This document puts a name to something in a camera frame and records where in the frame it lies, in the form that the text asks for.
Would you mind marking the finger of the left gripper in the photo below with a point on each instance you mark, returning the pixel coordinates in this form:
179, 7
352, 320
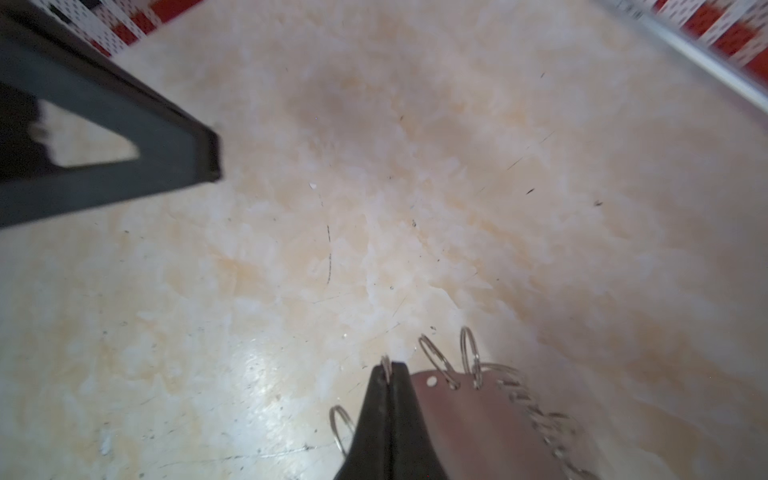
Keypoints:
77, 131

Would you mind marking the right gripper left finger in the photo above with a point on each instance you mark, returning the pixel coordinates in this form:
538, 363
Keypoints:
369, 454

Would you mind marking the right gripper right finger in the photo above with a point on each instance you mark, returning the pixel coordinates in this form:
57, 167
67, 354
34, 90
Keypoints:
412, 454

